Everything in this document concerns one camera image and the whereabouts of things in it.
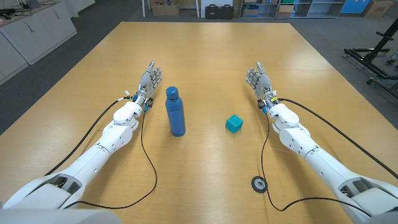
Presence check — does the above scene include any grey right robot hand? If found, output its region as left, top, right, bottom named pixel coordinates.
left=244, top=60, right=274, bottom=99

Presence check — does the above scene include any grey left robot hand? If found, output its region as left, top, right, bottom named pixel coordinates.
left=137, top=60, right=164, bottom=98

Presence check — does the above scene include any blue bottle cap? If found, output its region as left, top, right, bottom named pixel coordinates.
left=165, top=86, right=180, bottom=100

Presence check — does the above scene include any blue metal bottle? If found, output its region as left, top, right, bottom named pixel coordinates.
left=165, top=96, right=187, bottom=138

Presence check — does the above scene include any teal cube block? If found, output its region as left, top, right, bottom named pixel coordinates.
left=225, top=114, right=244, bottom=134

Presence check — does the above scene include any cardboard box with tape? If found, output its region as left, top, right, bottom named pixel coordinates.
left=151, top=0, right=180, bottom=17

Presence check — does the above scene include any small cardboard box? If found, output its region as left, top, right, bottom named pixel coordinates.
left=275, top=4, right=295, bottom=19

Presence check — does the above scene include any black hard case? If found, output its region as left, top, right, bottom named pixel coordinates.
left=219, top=4, right=235, bottom=21
left=205, top=4, right=220, bottom=20

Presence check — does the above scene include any grey shelf unit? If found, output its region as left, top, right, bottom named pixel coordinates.
left=239, top=0, right=346, bottom=19

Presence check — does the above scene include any small white cabinet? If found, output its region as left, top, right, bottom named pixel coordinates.
left=60, top=0, right=96, bottom=19

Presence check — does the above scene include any black metal stand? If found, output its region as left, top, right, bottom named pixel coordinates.
left=343, top=18, right=398, bottom=100

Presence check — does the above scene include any long white cabinet row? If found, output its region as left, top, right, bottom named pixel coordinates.
left=0, top=0, right=78, bottom=86

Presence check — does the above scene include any large cardboard box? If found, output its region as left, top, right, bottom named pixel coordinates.
left=361, top=0, right=395, bottom=19

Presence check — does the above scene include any grey laptop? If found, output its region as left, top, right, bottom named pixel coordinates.
left=19, top=0, right=42, bottom=9

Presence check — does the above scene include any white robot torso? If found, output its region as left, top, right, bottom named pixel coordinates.
left=0, top=208, right=123, bottom=224

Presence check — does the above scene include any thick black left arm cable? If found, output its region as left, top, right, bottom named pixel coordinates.
left=44, top=96, right=131, bottom=177

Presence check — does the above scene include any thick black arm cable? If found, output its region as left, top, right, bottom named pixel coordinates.
left=277, top=97, right=398, bottom=180
left=44, top=96, right=131, bottom=177

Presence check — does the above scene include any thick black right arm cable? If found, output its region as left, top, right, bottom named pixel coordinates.
left=277, top=97, right=398, bottom=180

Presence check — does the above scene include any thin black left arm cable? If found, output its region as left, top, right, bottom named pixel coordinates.
left=63, top=107, right=158, bottom=210

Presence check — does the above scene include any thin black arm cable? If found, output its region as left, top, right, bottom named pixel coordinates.
left=63, top=107, right=158, bottom=210
left=260, top=110, right=373, bottom=218

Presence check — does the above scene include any black ring disc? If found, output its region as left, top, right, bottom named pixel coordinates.
left=251, top=175, right=269, bottom=194

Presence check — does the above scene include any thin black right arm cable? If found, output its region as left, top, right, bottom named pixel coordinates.
left=260, top=110, right=373, bottom=218

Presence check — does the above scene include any black cable bundle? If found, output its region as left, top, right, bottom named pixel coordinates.
left=0, top=8, right=18, bottom=21

